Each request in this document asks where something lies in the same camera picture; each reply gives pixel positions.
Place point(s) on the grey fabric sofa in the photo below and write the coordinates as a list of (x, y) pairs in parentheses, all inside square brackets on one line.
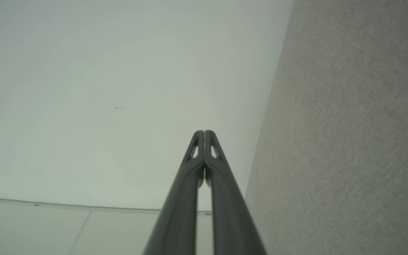
[(349, 124)]

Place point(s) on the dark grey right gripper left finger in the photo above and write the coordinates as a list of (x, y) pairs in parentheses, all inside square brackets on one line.
[(179, 212)]

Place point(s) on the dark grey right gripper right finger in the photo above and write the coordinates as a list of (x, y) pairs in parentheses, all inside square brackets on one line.
[(230, 212)]

